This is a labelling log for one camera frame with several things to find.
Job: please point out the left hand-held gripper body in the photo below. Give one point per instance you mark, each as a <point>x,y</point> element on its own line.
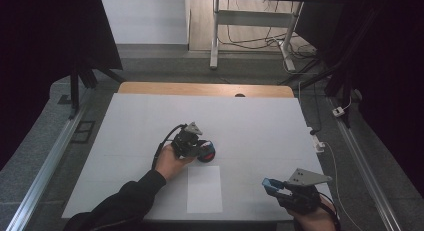
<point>186,142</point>

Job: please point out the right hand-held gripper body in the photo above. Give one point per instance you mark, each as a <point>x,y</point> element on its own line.
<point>301,196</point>

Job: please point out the round red ink pad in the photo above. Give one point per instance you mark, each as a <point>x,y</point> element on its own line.
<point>207,156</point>

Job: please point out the blue stamp cap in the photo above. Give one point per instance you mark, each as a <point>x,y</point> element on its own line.
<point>270,184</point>

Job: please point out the person's left hand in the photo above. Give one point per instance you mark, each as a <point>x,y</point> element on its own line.
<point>171,164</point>

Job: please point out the person's right hand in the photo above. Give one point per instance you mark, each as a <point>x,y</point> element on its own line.
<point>315,221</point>

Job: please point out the white paper sheet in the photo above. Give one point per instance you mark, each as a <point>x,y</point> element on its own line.
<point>204,189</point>

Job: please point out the large white table mat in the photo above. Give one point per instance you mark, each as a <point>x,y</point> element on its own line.
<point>246,117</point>

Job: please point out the white power strip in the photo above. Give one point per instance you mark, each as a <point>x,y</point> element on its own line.
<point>317,141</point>

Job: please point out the white power adapter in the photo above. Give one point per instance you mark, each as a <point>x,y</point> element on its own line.
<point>338,111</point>

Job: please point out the black tripod stand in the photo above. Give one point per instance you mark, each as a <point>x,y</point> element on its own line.
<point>83,77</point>
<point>336,77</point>

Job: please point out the black curtain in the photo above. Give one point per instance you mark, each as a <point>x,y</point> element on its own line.
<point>383,74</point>
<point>50,41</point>

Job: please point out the aluminium rail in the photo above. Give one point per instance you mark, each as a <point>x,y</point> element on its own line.
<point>46,167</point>
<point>363,164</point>

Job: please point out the black rectangular floor frame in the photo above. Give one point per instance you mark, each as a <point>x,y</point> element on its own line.
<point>82,131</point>

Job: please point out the white metal desk frame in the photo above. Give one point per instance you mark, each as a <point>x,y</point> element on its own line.
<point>250,19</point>

